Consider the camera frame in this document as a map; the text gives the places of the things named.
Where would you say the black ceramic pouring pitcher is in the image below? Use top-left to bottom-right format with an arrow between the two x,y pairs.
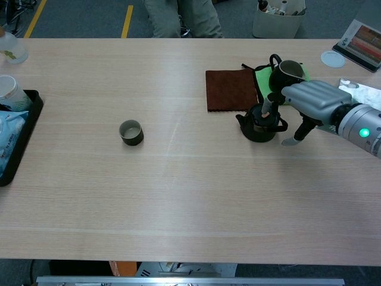
269,53 -> 309,105

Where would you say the colour chart booklet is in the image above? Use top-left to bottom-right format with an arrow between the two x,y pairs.
332,19 -> 381,73

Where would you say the blue wet wipes pack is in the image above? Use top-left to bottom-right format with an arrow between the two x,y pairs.
0,110 -> 29,180

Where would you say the aluminium profile rail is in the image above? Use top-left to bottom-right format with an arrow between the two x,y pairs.
35,276 -> 346,286

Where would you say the black plastic tray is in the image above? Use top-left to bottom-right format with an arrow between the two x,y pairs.
0,89 -> 45,188

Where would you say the clear green tea box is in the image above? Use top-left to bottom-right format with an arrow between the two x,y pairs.
316,77 -> 381,135

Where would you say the green cloth with black trim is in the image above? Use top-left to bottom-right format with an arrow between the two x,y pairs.
241,63 -> 312,107

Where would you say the brown square tea cloth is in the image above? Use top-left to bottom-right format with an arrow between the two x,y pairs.
205,69 -> 260,114

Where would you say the small dark green cup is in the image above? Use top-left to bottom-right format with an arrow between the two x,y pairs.
118,119 -> 145,147

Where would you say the seated person in khaki trousers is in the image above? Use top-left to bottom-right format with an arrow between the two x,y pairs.
143,0 -> 224,39

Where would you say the beige storage bin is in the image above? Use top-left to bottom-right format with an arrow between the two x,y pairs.
252,0 -> 307,39

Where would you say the white paper cup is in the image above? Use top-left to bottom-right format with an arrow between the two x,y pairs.
0,75 -> 32,112

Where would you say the white round lid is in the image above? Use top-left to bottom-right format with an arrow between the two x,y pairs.
320,50 -> 346,69

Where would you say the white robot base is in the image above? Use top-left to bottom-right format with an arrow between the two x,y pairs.
135,262 -> 239,278

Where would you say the orange brown round stool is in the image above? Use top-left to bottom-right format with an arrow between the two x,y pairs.
108,260 -> 138,278

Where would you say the black cast iron teapot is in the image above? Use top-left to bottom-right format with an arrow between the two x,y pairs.
235,104 -> 289,144

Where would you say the frosted plastic bottle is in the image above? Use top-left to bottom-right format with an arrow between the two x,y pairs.
0,28 -> 30,65

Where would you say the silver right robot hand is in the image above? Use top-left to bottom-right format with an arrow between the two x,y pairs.
261,79 -> 354,147

